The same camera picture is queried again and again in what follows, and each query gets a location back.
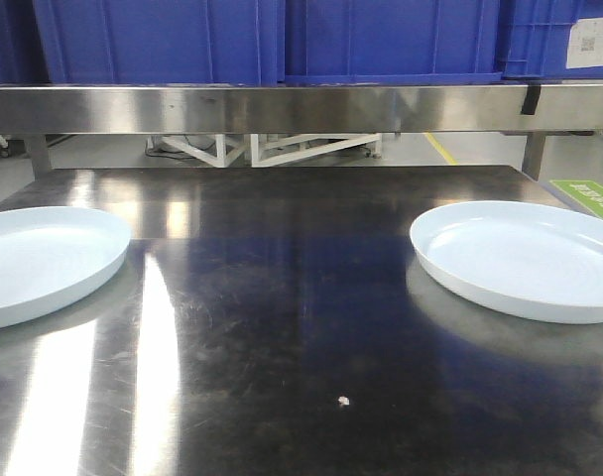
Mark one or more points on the light blue plate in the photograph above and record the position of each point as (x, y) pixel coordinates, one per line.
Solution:
(54, 256)
(528, 260)

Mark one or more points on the steel shelf leg right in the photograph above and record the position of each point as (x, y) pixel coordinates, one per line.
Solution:
(533, 154)

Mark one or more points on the steel shelf leg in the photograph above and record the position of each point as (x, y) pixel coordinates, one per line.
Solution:
(533, 154)
(38, 152)

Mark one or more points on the steel shelf leg left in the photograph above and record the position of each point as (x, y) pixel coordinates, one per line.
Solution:
(38, 152)

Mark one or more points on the blue plastic bin middle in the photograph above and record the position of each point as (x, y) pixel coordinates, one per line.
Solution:
(391, 42)

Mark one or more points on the blue plastic bin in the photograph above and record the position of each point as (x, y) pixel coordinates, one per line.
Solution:
(533, 38)
(391, 42)
(163, 42)

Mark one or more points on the black tape strip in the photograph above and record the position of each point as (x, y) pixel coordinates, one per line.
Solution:
(531, 99)

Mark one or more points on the blue plastic bin left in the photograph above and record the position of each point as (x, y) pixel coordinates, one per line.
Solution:
(163, 42)

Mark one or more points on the green floor sign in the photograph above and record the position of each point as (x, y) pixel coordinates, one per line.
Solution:
(587, 193)

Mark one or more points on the blue plastic bin right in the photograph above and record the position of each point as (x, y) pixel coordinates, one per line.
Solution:
(533, 38)

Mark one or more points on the white paper label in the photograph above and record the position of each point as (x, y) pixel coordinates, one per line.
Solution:
(585, 44)

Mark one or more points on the white metal frame right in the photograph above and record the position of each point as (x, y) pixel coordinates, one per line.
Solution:
(271, 150)

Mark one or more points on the white metal frame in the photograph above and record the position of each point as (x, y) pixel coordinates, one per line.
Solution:
(271, 150)
(217, 150)

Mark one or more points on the white metal frame left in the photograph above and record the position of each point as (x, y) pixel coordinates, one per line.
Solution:
(217, 150)

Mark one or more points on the stainless steel shelf rail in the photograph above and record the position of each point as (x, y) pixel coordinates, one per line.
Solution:
(564, 106)

